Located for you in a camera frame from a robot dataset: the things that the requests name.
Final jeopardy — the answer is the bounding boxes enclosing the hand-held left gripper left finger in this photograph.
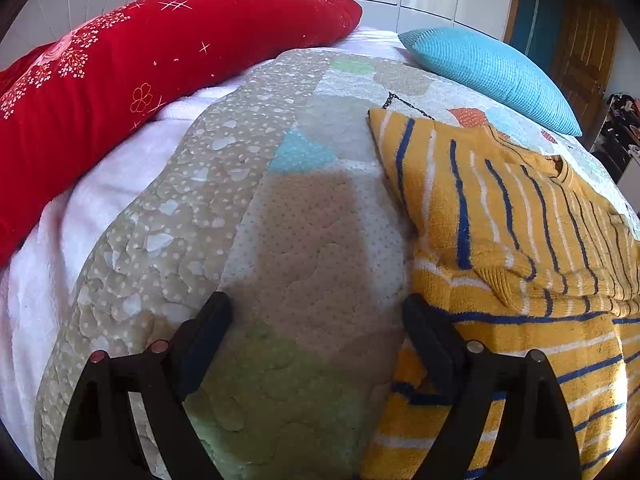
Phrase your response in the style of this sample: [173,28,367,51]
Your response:
[53,291,233,480]

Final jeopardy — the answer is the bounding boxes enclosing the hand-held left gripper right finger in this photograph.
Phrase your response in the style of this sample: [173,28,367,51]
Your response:
[402,293,583,480]

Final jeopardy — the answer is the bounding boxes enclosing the yellow striped sweater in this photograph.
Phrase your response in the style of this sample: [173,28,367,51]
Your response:
[361,108,640,480]

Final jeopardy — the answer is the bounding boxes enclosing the patchwork quilted blanket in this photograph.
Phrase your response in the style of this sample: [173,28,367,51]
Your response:
[34,48,640,480]

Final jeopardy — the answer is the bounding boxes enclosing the white fleece blanket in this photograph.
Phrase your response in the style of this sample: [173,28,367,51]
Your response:
[0,25,416,461]

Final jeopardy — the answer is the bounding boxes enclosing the red floral pillow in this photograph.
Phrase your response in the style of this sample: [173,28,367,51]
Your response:
[0,0,363,267]

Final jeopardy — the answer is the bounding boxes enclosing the blue textured pillow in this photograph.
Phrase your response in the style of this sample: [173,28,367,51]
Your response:
[398,27,583,137]

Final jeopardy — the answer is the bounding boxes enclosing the cluttered shelf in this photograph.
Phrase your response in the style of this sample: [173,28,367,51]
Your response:
[590,91,640,181]

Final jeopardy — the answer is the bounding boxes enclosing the wooden door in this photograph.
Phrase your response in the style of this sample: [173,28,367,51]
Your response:
[547,0,621,133]

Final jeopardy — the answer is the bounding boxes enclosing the white padded headboard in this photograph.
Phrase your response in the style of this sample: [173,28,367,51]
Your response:
[0,0,170,58]

